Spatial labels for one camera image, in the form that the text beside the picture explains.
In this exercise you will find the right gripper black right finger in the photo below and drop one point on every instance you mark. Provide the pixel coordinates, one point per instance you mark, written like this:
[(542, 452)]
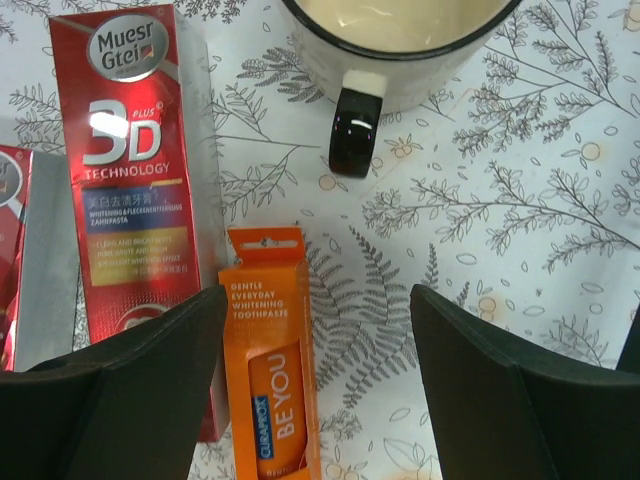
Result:
[(502, 407)]

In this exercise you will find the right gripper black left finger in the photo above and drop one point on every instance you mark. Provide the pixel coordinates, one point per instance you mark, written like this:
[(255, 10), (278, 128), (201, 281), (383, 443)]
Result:
[(128, 407)]

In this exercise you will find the red 3D toothpaste box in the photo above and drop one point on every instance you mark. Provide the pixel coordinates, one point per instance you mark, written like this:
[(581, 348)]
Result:
[(39, 258), (134, 88)]

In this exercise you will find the orange toothpaste box top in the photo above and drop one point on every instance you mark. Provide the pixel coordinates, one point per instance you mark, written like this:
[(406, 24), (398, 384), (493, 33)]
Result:
[(269, 358)]

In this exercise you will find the floral table mat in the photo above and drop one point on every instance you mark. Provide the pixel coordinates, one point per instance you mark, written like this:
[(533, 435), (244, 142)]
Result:
[(512, 189)]

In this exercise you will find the cream mug black handle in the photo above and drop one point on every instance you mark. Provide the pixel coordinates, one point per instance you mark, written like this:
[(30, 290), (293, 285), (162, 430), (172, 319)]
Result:
[(377, 57)]

